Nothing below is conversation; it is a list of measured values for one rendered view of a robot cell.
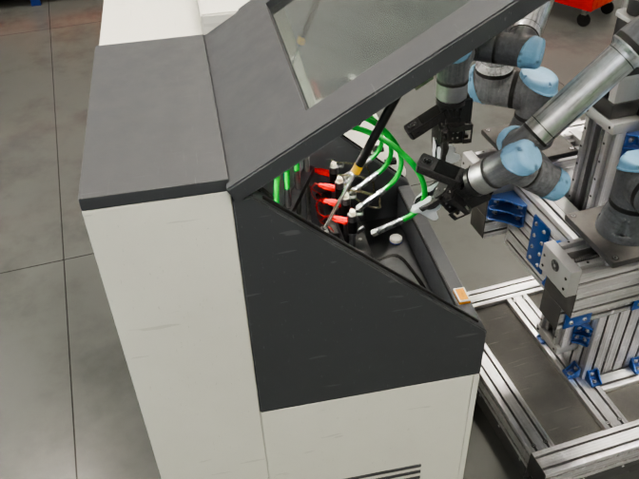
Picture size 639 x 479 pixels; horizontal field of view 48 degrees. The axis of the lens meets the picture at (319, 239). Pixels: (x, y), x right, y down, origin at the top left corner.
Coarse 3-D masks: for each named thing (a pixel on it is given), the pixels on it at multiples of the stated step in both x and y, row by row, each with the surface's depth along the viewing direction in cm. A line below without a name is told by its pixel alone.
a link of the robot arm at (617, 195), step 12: (624, 156) 181; (636, 156) 180; (624, 168) 180; (636, 168) 177; (624, 180) 181; (636, 180) 177; (612, 192) 187; (624, 192) 182; (636, 192) 177; (624, 204) 184
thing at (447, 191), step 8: (464, 176) 161; (440, 184) 170; (464, 184) 164; (440, 192) 167; (448, 192) 165; (456, 192) 166; (464, 192) 166; (472, 192) 161; (448, 200) 167; (456, 200) 166; (464, 200) 167; (472, 200) 166; (480, 200) 164; (488, 200) 164; (448, 208) 170; (456, 208) 170; (464, 208) 166
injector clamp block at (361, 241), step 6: (324, 192) 222; (318, 204) 219; (318, 210) 221; (330, 210) 215; (318, 216) 223; (324, 222) 211; (336, 222) 210; (360, 234) 205; (360, 240) 203; (366, 240) 203; (360, 246) 201; (366, 246) 201; (366, 252) 199
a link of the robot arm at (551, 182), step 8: (544, 160) 158; (544, 168) 155; (552, 168) 156; (560, 168) 159; (536, 176) 154; (544, 176) 155; (552, 176) 156; (560, 176) 157; (568, 176) 159; (536, 184) 155; (544, 184) 156; (552, 184) 156; (560, 184) 157; (568, 184) 158; (536, 192) 158; (544, 192) 157; (552, 192) 158; (560, 192) 158; (552, 200) 160
